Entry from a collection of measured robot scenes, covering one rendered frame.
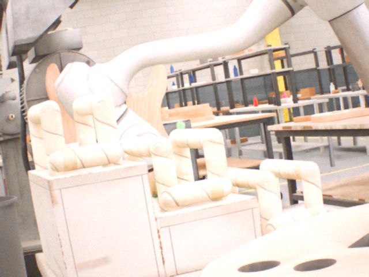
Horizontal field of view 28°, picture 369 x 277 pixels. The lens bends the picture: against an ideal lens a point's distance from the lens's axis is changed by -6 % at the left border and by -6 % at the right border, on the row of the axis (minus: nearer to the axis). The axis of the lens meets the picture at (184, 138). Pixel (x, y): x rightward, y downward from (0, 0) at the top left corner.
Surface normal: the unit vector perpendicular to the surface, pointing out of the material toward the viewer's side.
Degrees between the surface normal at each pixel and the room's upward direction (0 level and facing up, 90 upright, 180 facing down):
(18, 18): 90
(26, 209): 90
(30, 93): 86
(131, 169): 90
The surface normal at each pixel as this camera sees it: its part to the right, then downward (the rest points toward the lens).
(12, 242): 0.87, -0.05
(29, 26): 0.27, 0.01
